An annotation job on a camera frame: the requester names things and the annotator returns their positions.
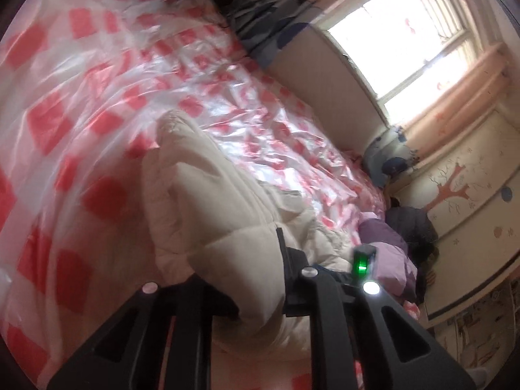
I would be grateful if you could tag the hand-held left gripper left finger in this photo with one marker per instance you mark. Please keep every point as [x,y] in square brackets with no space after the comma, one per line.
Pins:
[191,313]

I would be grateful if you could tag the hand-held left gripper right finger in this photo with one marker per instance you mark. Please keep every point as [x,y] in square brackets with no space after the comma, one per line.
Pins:
[294,284]

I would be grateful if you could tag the beige quilted jacket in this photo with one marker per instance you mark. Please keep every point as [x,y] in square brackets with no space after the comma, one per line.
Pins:
[203,195]

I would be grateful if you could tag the purple garment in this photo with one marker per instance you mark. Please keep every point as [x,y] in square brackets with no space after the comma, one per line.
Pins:
[390,260]

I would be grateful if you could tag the dark grey garment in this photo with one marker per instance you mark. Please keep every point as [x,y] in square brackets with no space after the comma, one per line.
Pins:
[410,223]

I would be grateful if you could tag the blue printed pillow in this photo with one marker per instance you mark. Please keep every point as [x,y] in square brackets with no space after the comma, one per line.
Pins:
[388,162]
[268,40]

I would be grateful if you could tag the window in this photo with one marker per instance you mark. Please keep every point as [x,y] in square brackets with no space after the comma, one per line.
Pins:
[406,28]

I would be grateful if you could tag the red checkered plastic sheet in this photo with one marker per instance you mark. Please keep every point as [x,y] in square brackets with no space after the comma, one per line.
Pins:
[81,89]

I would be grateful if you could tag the pink tree wall sticker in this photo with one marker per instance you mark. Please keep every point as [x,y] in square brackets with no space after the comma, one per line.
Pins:
[449,191]

